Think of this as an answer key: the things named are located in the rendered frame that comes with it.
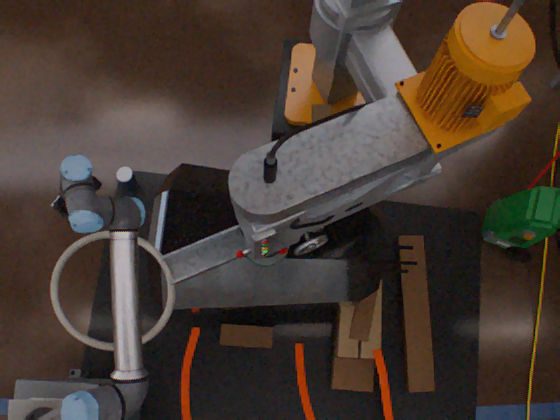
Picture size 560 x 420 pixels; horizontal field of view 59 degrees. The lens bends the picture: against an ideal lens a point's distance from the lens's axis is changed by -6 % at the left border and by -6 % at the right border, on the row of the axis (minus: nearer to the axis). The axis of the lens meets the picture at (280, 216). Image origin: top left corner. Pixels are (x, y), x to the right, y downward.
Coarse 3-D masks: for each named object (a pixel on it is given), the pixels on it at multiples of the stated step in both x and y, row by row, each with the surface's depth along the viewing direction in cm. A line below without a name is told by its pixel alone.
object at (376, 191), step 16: (384, 176) 185; (400, 176) 212; (432, 176) 216; (352, 192) 191; (368, 192) 191; (384, 192) 210; (320, 208) 191; (336, 208) 193; (352, 208) 204; (304, 224) 185; (320, 224) 193
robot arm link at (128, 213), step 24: (120, 216) 150; (144, 216) 156; (120, 240) 150; (120, 264) 150; (120, 288) 150; (120, 312) 149; (120, 336) 149; (120, 360) 149; (120, 384) 147; (144, 384) 150
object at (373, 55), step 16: (320, 0) 206; (320, 16) 206; (320, 32) 214; (336, 32) 206; (352, 32) 204; (368, 32) 204; (384, 32) 205; (320, 48) 223; (352, 48) 208; (368, 48) 202; (384, 48) 203; (400, 48) 203; (352, 64) 213; (368, 64) 201; (384, 64) 200; (400, 64) 201; (368, 80) 205; (384, 80) 198; (368, 96) 211; (384, 96) 197
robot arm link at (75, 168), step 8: (64, 160) 143; (72, 160) 144; (80, 160) 145; (88, 160) 146; (64, 168) 142; (72, 168) 143; (80, 168) 144; (88, 168) 145; (64, 176) 142; (72, 176) 142; (80, 176) 142; (88, 176) 144; (64, 184) 144; (72, 184) 142
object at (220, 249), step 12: (240, 228) 219; (204, 240) 213; (216, 240) 218; (228, 240) 218; (240, 240) 219; (180, 252) 212; (192, 252) 216; (204, 252) 216; (216, 252) 217; (228, 252) 217; (180, 264) 214; (192, 264) 214; (204, 264) 215; (216, 264) 211; (180, 276) 212; (192, 276) 211
